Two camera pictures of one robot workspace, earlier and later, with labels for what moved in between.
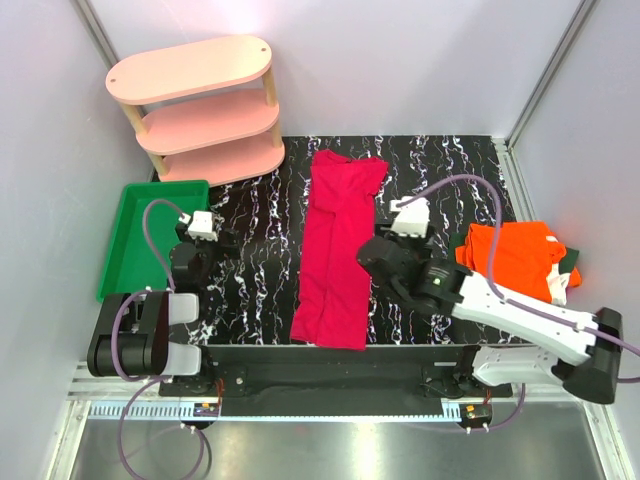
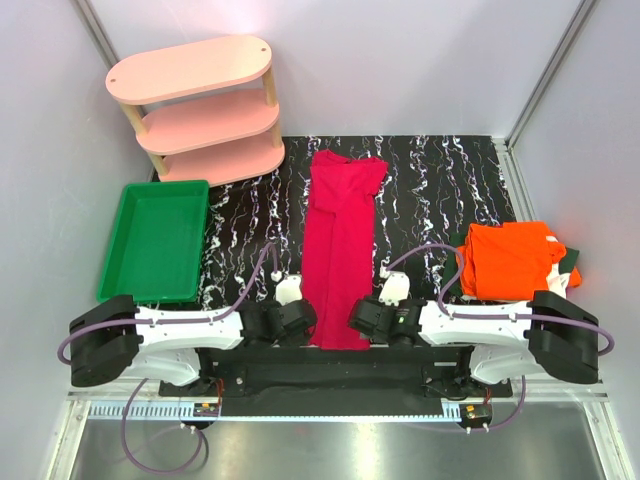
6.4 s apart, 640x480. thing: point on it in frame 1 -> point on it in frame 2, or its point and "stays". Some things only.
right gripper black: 424,245 -> 378,303
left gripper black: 224,252 -> 297,341
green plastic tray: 131,263 stays
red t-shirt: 333,287 stays
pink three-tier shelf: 206,112 stays
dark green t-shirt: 460,239 stays
